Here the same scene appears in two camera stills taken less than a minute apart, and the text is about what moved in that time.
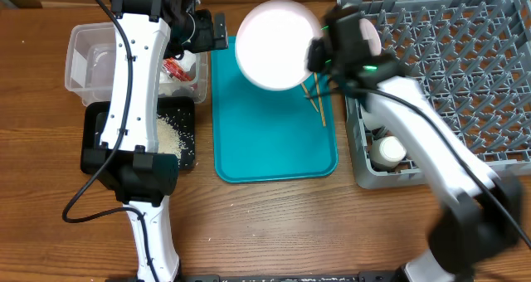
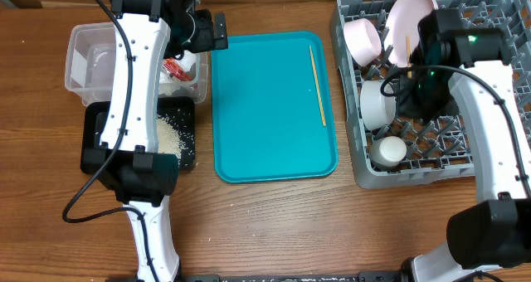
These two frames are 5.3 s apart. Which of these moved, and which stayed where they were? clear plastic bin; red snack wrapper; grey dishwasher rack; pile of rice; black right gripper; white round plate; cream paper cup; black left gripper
Moved: black right gripper; white round plate
Stayed: black left gripper; grey dishwasher rack; cream paper cup; clear plastic bin; pile of rice; red snack wrapper
